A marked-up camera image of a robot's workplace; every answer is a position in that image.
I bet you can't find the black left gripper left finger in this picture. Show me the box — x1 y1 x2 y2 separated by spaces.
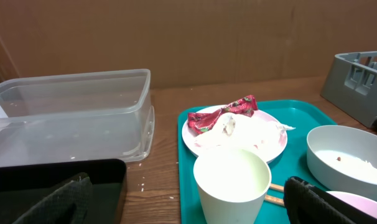
14 172 93 224

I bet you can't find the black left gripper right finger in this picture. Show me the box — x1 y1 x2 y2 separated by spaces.
283 176 377 224

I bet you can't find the leftover white rice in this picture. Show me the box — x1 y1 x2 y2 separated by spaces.
316 150 377 184

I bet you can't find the grey bowl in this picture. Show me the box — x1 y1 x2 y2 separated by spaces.
306 125 377 201

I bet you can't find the small pink bowl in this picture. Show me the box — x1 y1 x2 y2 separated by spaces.
328 191 377 219

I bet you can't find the white paper cup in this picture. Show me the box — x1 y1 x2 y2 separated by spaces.
193 149 272 224

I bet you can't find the white napkin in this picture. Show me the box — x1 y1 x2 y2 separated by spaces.
194 113 295 151

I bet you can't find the large white pink-rimmed plate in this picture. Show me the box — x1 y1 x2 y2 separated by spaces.
178 110 294 163

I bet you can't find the red candy wrapper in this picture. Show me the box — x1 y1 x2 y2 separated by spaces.
187 95 258 134

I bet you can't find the black food waste tray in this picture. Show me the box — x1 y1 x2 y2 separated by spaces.
0 159 127 223

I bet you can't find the clear plastic waste bin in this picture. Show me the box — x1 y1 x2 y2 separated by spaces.
0 69 155 167

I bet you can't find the grey dishwasher rack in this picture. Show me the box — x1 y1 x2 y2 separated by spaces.
321 51 377 128

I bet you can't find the upper wooden chopstick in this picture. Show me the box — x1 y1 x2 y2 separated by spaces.
269 184 284 192

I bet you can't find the wooden chopstick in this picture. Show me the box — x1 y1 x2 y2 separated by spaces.
269 184 284 192
264 195 285 207

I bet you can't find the lower wooden chopstick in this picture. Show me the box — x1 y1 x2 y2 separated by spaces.
264 195 285 207

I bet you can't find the teal serving tray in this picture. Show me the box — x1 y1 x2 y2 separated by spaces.
178 100 334 224

